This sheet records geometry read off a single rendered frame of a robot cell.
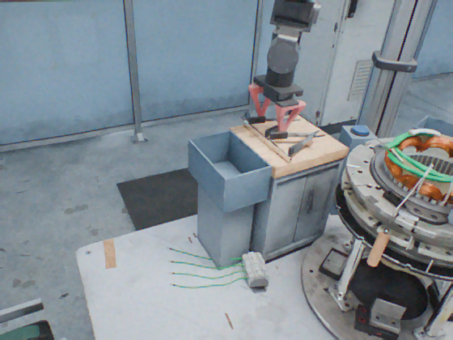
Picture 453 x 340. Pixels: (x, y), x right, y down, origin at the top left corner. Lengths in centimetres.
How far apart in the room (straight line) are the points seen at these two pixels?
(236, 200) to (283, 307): 27
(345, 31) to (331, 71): 30
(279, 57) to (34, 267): 170
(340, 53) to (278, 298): 231
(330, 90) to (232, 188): 237
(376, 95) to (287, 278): 58
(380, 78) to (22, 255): 183
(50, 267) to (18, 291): 17
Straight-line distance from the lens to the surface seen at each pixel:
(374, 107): 118
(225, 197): 72
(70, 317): 186
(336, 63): 297
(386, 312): 84
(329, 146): 85
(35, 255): 217
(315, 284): 89
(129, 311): 85
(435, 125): 114
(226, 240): 84
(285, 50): 70
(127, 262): 94
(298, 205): 87
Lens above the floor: 147
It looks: 34 degrees down
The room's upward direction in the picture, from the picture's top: 4 degrees clockwise
